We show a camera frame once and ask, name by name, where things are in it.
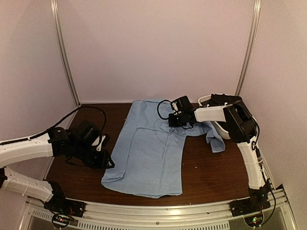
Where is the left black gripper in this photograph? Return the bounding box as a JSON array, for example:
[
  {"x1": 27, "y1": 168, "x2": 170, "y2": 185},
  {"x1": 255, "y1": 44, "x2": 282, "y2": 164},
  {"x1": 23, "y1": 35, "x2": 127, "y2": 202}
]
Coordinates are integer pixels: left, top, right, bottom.
[{"x1": 72, "y1": 142, "x2": 115, "y2": 170}]

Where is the white plastic basket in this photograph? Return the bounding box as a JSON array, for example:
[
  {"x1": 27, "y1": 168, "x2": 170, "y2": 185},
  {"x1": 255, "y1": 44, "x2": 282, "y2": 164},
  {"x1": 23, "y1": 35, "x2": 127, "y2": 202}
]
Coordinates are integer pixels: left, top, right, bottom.
[{"x1": 194, "y1": 95, "x2": 257, "y2": 143}]

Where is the light blue long sleeve shirt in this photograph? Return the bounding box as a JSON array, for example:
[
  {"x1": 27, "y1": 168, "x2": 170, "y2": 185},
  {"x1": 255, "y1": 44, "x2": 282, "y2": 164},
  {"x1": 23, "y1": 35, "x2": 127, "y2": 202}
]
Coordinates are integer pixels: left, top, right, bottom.
[{"x1": 101, "y1": 100, "x2": 225, "y2": 198}]

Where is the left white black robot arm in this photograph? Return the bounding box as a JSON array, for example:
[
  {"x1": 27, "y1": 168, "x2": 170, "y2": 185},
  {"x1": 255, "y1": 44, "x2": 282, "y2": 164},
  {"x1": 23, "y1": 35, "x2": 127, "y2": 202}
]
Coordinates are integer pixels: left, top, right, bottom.
[{"x1": 0, "y1": 120, "x2": 115, "y2": 213}]

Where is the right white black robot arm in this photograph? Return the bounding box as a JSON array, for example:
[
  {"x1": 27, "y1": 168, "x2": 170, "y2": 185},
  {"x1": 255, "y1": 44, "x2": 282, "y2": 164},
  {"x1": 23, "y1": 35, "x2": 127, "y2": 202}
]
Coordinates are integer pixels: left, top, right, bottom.
[{"x1": 168, "y1": 96, "x2": 267, "y2": 190}]

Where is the black folded shirt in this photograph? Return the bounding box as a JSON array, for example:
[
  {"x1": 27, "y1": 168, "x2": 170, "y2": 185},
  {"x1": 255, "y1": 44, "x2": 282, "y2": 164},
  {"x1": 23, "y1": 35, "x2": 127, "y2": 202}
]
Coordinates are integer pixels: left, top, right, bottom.
[{"x1": 207, "y1": 94, "x2": 246, "y2": 108}]

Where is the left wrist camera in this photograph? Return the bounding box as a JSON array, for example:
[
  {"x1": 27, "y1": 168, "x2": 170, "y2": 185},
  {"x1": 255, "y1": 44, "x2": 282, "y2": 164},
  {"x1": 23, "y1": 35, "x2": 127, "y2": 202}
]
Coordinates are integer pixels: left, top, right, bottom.
[{"x1": 92, "y1": 134, "x2": 110, "y2": 151}]

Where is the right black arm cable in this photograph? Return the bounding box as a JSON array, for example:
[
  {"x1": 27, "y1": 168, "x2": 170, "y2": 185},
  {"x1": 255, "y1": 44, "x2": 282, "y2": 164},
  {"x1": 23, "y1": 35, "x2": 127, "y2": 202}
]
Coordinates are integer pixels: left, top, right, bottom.
[{"x1": 157, "y1": 100, "x2": 176, "y2": 120}]

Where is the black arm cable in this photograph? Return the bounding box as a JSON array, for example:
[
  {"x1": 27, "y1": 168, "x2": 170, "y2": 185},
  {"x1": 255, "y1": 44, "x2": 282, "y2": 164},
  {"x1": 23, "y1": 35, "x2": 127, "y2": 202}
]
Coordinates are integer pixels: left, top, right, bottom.
[
  {"x1": 28, "y1": 106, "x2": 107, "y2": 139},
  {"x1": 157, "y1": 100, "x2": 176, "y2": 120}
]

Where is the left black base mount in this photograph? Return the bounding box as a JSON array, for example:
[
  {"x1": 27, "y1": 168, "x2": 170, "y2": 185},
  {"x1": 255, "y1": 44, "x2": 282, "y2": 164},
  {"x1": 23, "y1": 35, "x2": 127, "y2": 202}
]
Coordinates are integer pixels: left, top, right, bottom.
[{"x1": 44, "y1": 197, "x2": 86, "y2": 218}]

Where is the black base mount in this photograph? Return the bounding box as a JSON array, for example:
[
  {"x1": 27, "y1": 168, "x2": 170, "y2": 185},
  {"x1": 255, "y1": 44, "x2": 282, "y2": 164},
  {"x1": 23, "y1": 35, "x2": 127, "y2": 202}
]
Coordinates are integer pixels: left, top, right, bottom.
[
  {"x1": 229, "y1": 197, "x2": 271, "y2": 217},
  {"x1": 44, "y1": 197, "x2": 86, "y2": 218}
]

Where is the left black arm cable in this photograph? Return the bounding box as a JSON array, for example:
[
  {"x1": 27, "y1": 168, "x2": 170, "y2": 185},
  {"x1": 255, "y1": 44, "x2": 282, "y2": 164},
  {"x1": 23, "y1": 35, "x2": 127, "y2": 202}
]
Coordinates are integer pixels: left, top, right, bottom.
[{"x1": 28, "y1": 106, "x2": 107, "y2": 139}]

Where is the front aluminium rail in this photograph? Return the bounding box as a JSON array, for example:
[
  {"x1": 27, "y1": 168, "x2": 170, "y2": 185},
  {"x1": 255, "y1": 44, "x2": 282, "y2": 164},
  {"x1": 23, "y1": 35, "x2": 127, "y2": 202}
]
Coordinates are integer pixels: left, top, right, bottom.
[{"x1": 17, "y1": 189, "x2": 298, "y2": 230}]

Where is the right aluminium frame post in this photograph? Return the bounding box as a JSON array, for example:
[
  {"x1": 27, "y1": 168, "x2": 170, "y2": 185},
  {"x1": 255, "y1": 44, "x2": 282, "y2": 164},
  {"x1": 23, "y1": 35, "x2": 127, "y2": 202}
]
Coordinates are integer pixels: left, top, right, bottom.
[{"x1": 235, "y1": 0, "x2": 261, "y2": 96}]

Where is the aluminium frame post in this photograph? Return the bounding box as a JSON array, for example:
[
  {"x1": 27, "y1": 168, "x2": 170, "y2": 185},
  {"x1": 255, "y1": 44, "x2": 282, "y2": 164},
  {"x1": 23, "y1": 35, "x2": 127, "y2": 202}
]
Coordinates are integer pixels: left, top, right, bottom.
[
  {"x1": 235, "y1": 0, "x2": 261, "y2": 96},
  {"x1": 50, "y1": 0, "x2": 80, "y2": 106}
]

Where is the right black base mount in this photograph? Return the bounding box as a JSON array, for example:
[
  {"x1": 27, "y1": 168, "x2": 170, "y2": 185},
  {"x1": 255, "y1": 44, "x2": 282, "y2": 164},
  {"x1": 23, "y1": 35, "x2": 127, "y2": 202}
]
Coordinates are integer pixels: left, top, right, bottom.
[{"x1": 229, "y1": 197, "x2": 271, "y2": 217}]

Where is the left aluminium frame post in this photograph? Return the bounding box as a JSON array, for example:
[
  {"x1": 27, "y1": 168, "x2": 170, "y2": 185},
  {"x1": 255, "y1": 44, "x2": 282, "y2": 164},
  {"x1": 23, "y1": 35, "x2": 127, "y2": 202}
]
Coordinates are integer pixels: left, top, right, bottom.
[{"x1": 50, "y1": 0, "x2": 80, "y2": 106}]

